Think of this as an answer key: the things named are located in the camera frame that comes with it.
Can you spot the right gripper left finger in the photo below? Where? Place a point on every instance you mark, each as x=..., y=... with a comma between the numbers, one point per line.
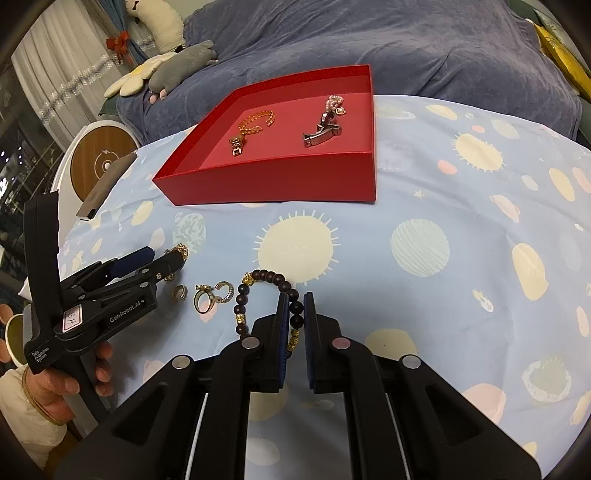
x=189, y=420

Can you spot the brown phone case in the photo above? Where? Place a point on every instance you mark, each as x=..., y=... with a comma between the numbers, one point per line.
x=103, y=187

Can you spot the red ribbon bow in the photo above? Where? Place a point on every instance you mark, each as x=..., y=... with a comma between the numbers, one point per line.
x=119, y=46

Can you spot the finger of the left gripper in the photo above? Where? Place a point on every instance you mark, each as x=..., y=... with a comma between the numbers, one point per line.
x=100, y=273
x=148, y=275

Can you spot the red jewelry tray box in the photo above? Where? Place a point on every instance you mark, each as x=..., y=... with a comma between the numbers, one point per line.
x=308, y=136

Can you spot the white sheer curtain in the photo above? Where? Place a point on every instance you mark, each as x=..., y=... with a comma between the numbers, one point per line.
x=64, y=68

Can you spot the blue-grey sofa blanket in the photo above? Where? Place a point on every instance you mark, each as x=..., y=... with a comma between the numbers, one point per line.
x=478, y=53

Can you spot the person's left hand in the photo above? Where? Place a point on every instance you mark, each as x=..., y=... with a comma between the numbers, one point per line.
x=49, y=388

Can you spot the grey seal plush toy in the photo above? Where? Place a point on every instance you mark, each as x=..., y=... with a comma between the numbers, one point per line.
x=172, y=72

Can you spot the blue curtain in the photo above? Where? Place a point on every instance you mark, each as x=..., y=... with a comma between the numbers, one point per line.
x=116, y=12

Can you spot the gold yellow pillow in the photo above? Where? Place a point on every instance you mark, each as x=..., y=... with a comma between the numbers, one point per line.
x=565, y=61

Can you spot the cream flower plush cushion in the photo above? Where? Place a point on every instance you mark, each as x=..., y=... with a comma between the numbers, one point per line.
x=133, y=82

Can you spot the gold bangle on wrist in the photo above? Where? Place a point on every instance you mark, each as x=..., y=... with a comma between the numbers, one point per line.
x=35, y=404

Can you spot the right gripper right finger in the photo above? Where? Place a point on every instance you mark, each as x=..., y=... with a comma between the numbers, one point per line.
x=404, y=420

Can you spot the blue planet print tablecloth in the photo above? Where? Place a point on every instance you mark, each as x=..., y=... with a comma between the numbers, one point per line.
x=475, y=256

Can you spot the white long plush toy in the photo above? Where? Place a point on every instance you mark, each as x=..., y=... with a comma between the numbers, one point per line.
x=162, y=20

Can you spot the round wooden white stool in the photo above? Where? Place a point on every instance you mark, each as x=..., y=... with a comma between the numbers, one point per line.
x=94, y=149

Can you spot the gold hoop earring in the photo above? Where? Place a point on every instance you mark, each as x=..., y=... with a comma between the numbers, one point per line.
x=179, y=293

